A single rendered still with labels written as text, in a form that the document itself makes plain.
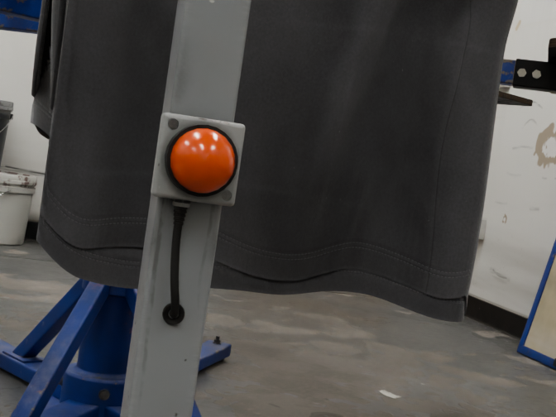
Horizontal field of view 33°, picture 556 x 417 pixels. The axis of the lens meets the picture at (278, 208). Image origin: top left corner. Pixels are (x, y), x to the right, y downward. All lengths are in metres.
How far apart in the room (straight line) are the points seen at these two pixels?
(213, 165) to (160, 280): 0.09
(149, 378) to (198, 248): 0.08
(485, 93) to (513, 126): 3.84
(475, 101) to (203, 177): 0.46
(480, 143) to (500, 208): 3.84
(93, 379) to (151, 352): 1.62
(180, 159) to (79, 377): 1.70
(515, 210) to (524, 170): 0.20
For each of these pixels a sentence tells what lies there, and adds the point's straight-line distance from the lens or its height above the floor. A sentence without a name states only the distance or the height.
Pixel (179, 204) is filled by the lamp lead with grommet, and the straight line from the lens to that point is 0.56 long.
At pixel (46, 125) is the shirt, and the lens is 0.93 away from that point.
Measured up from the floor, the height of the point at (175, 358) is 0.53.
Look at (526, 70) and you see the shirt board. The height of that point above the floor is 0.91.
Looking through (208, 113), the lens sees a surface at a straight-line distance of 0.58.
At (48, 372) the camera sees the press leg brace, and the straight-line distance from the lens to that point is 2.02.
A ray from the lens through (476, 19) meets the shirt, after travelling 0.95.
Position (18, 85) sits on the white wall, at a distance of 5.49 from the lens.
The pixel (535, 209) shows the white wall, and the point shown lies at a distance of 4.49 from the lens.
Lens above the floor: 0.66
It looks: 3 degrees down
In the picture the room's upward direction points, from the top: 8 degrees clockwise
